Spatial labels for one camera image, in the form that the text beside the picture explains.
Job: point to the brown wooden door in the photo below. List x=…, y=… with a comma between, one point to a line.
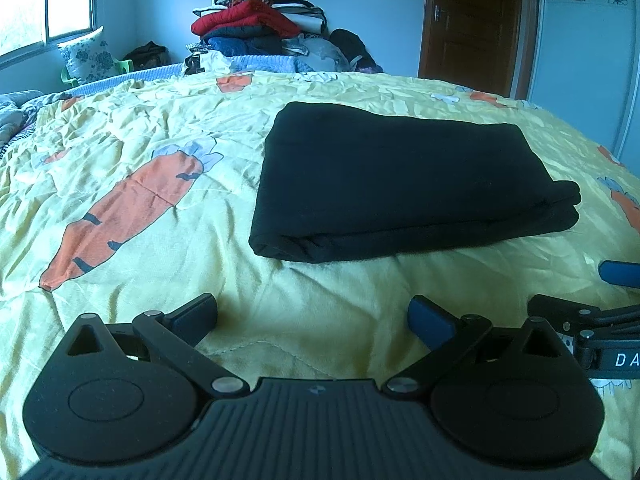
x=475, y=25

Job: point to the white flower print wardrobe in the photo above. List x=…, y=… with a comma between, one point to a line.
x=585, y=60

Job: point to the green plastic chair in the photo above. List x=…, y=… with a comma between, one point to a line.
x=122, y=66

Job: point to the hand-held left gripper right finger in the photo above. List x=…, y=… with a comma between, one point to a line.
x=431, y=322

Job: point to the dark bag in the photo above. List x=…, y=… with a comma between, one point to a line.
x=145, y=55

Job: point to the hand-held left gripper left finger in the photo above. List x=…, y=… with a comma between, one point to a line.
x=194, y=317

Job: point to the window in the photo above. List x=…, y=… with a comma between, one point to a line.
x=45, y=5

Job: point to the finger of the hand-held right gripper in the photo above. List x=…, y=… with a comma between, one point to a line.
x=620, y=274
x=560, y=307

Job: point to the crumpled grey bedding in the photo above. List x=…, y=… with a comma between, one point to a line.
x=17, y=115

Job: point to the floral print pillow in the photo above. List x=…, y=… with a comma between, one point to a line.
x=87, y=57

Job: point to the yellow carrot print blanket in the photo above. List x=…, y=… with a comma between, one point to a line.
x=150, y=240

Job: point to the pile of folded clothes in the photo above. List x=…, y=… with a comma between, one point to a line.
x=260, y=25

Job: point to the blue quilted bedspread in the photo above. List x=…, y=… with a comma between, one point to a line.
x=270, y=64

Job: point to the black pants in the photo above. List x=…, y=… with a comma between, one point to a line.
x=400, y=185

